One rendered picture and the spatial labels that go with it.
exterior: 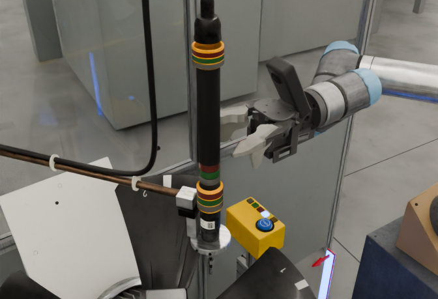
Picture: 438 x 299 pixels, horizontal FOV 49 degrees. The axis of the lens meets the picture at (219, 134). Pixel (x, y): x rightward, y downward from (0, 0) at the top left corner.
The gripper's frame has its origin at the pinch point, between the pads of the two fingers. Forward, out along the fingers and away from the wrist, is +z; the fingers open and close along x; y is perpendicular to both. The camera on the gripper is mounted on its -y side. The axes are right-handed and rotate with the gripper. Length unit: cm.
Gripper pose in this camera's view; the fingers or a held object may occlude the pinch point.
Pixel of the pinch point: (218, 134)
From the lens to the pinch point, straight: 73.4
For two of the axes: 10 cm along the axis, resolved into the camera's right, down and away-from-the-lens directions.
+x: -5.8, -4.5, 6.8
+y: 0.0, 8.3, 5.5
